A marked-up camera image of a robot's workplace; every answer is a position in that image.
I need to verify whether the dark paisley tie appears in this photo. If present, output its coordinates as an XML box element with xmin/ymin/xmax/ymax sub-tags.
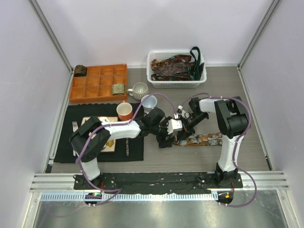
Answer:
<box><xmin>151</xmin><ymin>60</ymin><xmax>192</xmax><ymax>81</ymax></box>

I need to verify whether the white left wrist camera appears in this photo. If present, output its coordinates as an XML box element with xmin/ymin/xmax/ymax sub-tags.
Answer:
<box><xmin>167</xmin><ymin>114</ymin><xmax>183</xmax><ymax>134</ymax></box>

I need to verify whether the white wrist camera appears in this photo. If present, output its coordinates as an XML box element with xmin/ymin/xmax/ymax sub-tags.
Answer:
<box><xmin>177</xmin><ymin>105</ymin><xmax>190</xmax><ymax>119</ymax></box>
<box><xmin>167</xmin><ymin>114</ymin><xmax>183</xmax><ymax>134</ymax></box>

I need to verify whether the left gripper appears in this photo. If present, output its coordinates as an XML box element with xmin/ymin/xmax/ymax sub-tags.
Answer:
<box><xmin>150</xmin><ymin>117</ymin><xmax>175</xmax><ymax>148</ymax></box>

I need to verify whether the dark green tie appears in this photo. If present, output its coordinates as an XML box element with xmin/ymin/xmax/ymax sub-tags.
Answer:
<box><xmin>190</xmin><ymin>47</ymin><xmax>204</xmax><ymax>81</ymax></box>

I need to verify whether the white plastic basket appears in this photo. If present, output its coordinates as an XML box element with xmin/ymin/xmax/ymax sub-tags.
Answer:
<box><xmin>147</xmin><ymin>47</ymin><xmax>207</xmax><ymax>88</ymax></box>

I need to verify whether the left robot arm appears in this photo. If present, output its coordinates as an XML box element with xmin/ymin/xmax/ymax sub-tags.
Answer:
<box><xmin>69</xmin><ymin>108</ymin><xmax>174</xmax><ymax>190</ymax></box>

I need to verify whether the orange ceramic mug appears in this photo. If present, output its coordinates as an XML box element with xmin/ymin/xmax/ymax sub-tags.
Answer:
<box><xmin>116</xmin><ymin>102</ymin><xmax>133</xmax><ymax>121</ymax></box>

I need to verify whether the white slotted cable duct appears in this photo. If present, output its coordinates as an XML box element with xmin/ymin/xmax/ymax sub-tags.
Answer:
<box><xmin>40</xmin><ymin>191</ymin><xmax>218</xmax><ymax>202</ymax></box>

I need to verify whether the patterned handle knife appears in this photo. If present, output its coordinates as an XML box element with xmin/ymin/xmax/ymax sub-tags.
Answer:
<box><xmin>125</xmin><ymin>138</ymin><xmax>129</xmax><ymax>156</ymax></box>

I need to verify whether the frosted blue footed cup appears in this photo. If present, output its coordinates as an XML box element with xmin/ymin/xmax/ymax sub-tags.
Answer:
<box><xmin>141</xmin><ymin>95</ymin><xmax>157</xmax><ymax>114</ymax></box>

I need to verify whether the multicolour patterned tie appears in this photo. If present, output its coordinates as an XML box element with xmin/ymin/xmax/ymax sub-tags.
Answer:
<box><xmin>150</xmin><ymin>59</ymin><xmax>160</xmax><ymax>71</ymax></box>

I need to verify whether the green floral rolled tie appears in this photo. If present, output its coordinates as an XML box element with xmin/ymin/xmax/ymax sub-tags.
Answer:
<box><xmin>112</xmin><ymin>83</ymin><xmax>125</xmax><ymax>95</ymax></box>

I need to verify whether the aluminium frame rail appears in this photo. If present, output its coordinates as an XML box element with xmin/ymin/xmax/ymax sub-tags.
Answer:
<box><xmin>29</xmin><ymin>171</ymin><xmax>289</xmax><ymax>192</ymax></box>

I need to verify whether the orange grey floral tie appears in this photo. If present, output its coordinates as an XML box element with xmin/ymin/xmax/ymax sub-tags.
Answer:
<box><xmin>174</xmin><ymin>133</ymin><xmax>223</xmax><ymax>147</ymax></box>

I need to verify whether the dark rolled tie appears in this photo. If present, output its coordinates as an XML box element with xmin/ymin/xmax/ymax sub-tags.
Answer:
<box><xmin>74</xmin><ymin>65</ymin><xmax>87</xmax><ymax>77</ymax></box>

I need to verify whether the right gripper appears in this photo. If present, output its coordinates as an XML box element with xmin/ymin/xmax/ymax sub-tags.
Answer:
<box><xmin>177</xmin><ymin>113</ymin><xmax>208</xmax><ymax>143</ymax></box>

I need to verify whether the dark red patterned tie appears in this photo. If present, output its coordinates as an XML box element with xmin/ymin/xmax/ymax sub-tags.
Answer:
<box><xmin>174</xmin><ymin>55</ymin><xmax>192</xmax><ymax>63</ymax></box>

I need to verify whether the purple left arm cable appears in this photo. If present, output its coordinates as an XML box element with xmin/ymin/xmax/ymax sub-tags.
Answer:
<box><xmin>76</xmin><ymin>93</ymin><xmax>179</xmax><ymax>206</ymax></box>

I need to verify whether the silver fork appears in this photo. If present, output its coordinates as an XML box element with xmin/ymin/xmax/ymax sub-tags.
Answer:
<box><xmin>72</xmin><ymin>121</ymin><xmax>78</xmax><ymax>156</ymax></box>

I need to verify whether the black scalloped placemat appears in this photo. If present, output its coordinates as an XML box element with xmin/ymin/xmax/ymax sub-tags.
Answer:
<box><xmin>54</xmin><ymin>104</ymin><xmax>144</xmax><ymax>163</ymax></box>

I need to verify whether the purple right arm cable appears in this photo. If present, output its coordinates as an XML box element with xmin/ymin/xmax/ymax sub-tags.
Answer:
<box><xmin>181</xmin><ymin>93</ymin><xmax>258</xmax><ymax>209</ymax></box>

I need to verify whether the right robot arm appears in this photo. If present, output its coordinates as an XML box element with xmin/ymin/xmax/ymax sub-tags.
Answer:
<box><xmin>166</xmin><ymin>96</ymin><xmax>252</xmax><ymax>188</ymax></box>

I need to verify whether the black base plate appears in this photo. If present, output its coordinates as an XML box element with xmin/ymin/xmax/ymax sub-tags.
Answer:
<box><xmin>73</xmin><ymin>171</ymin><xmax>244</xmax><ymax>196</ymax></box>

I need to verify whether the orange wooden divided tray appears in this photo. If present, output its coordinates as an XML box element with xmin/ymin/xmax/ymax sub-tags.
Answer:
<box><xmin>69</xmin><ymin>64</ymin><xmax>128</xmax><ymax>104</ymax></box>

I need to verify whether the grey ribbed ceramic mug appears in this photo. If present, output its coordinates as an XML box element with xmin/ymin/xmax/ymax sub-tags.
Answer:
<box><xmin>127</xmin><ymin>82</ymin><xmax>149</xmax><ymax>101</ymax></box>

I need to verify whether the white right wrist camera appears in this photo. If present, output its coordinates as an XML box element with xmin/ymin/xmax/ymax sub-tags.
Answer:
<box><xmin>177</xmin><ymin>105</ymin><xmax>190</xmax><ymax>119</ymax></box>

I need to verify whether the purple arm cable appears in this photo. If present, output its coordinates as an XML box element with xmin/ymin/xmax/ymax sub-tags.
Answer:
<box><xmin>76</xmin><ymin>93</ymin><xmax>179</xmax><ymax>206</ymax></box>
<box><xmin>181</xmin><ymin>93</ymin><xmax>258</xmax><ymax>209</ymax></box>

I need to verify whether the square floral ceramic plate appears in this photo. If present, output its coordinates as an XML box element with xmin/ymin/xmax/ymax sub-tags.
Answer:
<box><xmin>81</xmin><ymin>116</ymin><xmax>118</xmax><ymax>153</ymax></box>

